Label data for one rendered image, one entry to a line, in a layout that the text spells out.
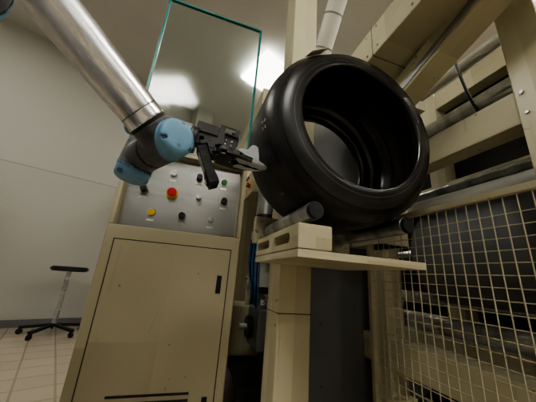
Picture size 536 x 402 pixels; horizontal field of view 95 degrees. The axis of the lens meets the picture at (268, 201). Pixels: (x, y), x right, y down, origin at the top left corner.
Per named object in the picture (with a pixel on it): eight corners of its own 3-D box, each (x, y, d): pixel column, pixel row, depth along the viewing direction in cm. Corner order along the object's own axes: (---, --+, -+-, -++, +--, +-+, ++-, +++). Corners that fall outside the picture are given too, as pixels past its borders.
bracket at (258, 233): (251, 243, 90) (254, 217, 93) (345, 254, 101) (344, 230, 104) (254, 242, 87) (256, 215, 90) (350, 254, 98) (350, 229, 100)
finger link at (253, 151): (273, 148, 68) (241, 137, 66) (269, 167, 66) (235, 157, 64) (269, 154, 71) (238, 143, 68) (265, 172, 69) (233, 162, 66)
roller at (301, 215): (269, 222, 91) (277, 230, 92) (262, 232, 90) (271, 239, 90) (313, 196, 59) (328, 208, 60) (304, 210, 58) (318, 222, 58)
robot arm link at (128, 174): (124, 163, 49) (144, 120, 53) (104, 175, 56) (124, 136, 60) (160, 182, 54) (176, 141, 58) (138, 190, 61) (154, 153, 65)
